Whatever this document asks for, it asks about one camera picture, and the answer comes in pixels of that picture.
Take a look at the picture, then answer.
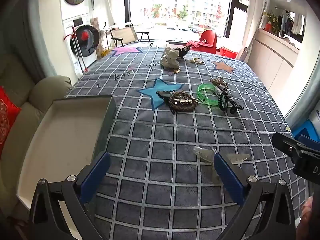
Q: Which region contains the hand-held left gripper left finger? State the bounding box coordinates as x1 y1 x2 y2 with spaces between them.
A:
29 151 112 240

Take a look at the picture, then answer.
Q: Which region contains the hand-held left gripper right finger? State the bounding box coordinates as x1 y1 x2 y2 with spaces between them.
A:
214 152 297 240

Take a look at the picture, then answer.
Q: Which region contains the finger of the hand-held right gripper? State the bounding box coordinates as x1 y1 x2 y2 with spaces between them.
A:
272 132 304 159
298 134 320 153

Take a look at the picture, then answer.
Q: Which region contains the clear claw hair clip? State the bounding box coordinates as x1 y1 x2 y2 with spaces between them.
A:
229 153 250 166

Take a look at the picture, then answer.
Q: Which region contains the clear long hair clip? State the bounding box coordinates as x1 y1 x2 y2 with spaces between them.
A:
193 146 218 163

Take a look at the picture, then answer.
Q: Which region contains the grey-green cardboard box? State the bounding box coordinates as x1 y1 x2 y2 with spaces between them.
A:
15 95 117 232

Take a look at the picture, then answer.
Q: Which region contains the black claw hair clip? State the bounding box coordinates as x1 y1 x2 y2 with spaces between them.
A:
225 93 244 115

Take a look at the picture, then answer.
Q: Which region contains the black spiral hair tie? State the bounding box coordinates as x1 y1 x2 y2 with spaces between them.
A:
218 89 227 111

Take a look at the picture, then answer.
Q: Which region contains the green translucent wristband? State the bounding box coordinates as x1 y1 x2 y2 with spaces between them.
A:
197 83 220 106

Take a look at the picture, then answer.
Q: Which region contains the brown braided claw clip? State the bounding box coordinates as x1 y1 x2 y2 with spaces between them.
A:
169 90 200 113

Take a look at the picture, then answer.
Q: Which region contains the person's right hand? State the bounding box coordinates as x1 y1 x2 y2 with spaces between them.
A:
299 196 315 231

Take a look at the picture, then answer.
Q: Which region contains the blue plastic stool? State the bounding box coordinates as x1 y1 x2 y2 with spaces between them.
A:
292 119 320 142

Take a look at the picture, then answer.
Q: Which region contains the grey checked star blanket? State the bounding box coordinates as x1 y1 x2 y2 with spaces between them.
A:
65 45 310 240

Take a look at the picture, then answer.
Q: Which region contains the beige low cabinet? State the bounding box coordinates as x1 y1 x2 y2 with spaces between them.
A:
247 28 300 94

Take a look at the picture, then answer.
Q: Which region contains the beige sofa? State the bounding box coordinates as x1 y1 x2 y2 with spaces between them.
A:
0 52 72 218

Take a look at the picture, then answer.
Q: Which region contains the small black claw clip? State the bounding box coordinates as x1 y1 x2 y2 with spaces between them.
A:
156 90 173 102

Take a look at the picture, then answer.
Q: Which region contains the red bucket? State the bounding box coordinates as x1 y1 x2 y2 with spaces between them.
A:
220 45 238 59

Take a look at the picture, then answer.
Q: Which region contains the red patterned cushion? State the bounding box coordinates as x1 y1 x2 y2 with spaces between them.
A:
0 86 22 157

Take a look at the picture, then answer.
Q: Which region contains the flower bouquet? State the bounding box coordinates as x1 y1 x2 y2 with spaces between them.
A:
262 11 282 33

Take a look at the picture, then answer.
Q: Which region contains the white washing machine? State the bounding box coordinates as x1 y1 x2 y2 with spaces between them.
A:
62 17 100 75

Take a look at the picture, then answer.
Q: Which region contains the red plastic chair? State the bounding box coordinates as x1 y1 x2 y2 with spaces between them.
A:
186 29 218 54

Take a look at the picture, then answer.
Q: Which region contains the white polka-dot scrunchie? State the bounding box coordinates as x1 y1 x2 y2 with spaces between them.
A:
160 48 181 68

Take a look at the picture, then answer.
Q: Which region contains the dark lacy hair accessory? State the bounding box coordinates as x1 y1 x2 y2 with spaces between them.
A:
174 45 191 60

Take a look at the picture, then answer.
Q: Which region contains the beige folding chair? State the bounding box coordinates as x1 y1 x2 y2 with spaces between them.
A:
109 22 140 48

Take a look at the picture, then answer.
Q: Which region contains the small black bench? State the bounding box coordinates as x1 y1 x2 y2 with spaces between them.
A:
136 31 151 42

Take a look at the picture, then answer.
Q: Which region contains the large window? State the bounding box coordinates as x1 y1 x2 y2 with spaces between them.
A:
112 0 250 38

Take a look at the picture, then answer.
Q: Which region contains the red mop handle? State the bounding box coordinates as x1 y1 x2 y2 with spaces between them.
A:
63 26 88 74

